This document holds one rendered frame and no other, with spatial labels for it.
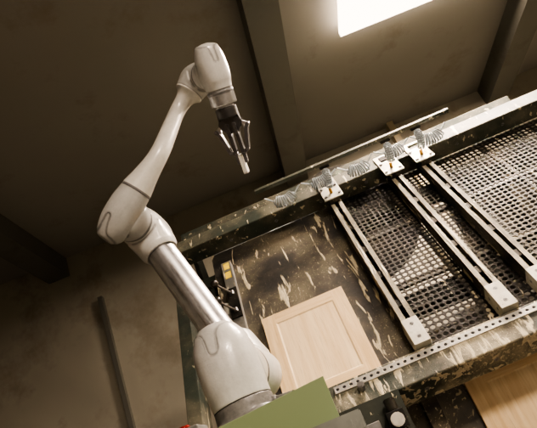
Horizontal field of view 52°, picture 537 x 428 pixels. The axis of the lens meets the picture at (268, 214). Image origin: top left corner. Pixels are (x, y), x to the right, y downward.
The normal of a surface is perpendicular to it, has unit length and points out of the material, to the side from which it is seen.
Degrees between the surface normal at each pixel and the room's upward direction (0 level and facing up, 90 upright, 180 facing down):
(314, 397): 90
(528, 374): 90
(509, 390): 90
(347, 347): 58
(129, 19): 180
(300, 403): 90
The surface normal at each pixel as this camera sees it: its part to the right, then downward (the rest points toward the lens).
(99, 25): 0.35, 0.84
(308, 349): -0.34, -0.77
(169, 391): -0.15, -0.40
